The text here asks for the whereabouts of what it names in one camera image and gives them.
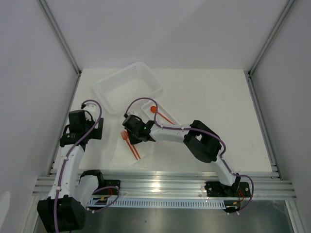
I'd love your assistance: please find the aluminium frame post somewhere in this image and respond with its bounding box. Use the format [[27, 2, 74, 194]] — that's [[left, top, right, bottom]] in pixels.
[[248, 0, 298, 77], [36, 0, 81, 77]]

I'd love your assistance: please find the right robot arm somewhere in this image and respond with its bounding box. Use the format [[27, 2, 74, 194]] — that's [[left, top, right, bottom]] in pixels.
[[122, 114, 241, 196]]

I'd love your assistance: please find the purple cable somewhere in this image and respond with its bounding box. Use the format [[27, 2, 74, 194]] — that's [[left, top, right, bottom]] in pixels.
[[53, 99, 120, 233], [123, 97, 255, 211]]

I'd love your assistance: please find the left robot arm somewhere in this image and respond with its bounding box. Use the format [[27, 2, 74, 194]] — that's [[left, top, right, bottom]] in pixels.
[[37, 110, 105, 233]]

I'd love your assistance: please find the orange plastic fork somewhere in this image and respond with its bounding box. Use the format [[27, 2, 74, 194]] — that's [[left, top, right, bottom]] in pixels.
[[121, 131, 138, 160]]

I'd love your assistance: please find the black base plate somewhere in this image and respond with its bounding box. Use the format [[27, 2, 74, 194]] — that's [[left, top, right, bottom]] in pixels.
[[94, 180, 121, 196], [205, 182, 251, 198]]

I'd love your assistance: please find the small white plastic tray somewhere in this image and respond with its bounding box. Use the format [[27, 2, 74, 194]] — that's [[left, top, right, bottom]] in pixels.
[[141, 99, 180, 125]]

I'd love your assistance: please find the white slotted cable duct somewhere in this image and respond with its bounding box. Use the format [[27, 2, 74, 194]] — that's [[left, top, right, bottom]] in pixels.
[[84, 198, 226, 209]]

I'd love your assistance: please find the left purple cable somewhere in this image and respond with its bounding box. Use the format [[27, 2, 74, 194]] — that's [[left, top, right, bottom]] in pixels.
[[53, 99, 120, 233]]

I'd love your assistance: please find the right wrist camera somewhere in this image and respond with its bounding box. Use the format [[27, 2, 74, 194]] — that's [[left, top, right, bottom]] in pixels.
[[127, 111, 139, 117]]

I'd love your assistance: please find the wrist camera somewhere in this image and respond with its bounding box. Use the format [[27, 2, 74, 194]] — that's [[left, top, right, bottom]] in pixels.
[[81, 103, 97, 117], [127, 111, 139, 117]]

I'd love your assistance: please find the right aluminium frame post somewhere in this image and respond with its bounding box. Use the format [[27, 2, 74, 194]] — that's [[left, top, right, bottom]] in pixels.
[[248, 0, 298, 77]]

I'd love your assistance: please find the large white plastic basket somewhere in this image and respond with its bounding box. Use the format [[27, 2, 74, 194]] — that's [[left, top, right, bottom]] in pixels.
[[93, 62, 163, 116]]

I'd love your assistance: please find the orange plastic spoon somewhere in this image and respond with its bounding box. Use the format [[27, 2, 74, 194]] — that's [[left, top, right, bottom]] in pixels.
[[150, 106, 174, 125]]

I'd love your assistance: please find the aluminium mounting rail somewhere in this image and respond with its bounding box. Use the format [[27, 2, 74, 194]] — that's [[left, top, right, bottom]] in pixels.
[[33, 171, 297, 201]]

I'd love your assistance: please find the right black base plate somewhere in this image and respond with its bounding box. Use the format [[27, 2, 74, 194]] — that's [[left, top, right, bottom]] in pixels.
[[205, 182, 251, 198]]

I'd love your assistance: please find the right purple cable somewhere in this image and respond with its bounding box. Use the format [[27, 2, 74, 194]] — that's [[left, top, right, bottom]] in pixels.
[[123, 97, 255, 211]]

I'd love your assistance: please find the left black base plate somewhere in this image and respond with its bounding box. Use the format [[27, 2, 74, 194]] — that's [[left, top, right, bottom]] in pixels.
[[94, 180, 121, 196]]

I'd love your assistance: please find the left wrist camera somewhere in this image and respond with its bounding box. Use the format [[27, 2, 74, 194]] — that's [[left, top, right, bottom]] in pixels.
[[81, 103, 97, 117]]

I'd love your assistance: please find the white paper napkin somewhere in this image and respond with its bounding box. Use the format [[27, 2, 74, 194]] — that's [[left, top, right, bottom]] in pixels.
[[111, 130, 154, 169]]

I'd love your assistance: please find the left aluminium frame post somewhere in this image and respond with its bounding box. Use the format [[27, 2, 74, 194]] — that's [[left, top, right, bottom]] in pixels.
[[36, 0, 81, 77]]

